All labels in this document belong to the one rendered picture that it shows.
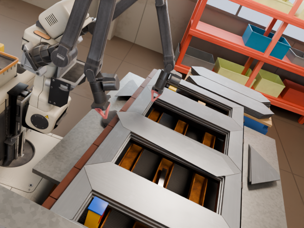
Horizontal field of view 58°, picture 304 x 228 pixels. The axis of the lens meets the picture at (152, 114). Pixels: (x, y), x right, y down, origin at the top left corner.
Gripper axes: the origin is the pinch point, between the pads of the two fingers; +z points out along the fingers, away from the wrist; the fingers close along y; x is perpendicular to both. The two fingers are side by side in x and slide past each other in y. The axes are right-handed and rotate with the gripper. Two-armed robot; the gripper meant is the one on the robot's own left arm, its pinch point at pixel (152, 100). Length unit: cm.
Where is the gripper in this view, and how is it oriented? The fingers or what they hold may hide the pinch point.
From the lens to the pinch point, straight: 166.8
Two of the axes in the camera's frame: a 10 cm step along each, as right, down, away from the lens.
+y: 1.9, -2.9, 9.4
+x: -9.0, -4.4, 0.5
